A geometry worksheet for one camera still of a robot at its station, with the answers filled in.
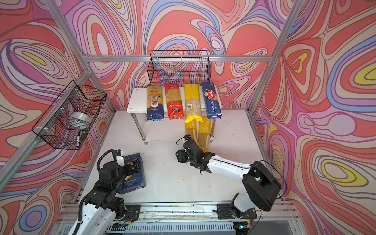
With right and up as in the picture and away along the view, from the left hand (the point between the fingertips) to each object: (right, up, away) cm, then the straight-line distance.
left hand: (133, 158), depth 80 cm
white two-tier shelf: (+3, +30, -4) cm, 31 cm away
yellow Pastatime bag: (+32, +17, +19) cm, 41 cm away
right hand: (+26, 0, +5) cm, 26 cm away
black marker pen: (-25, +11, -8) cm, 28 cm away
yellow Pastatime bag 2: (+40, +13, +14) cm, 45 cm away
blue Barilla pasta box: (+1, -12, -2) cm, 12 cm away
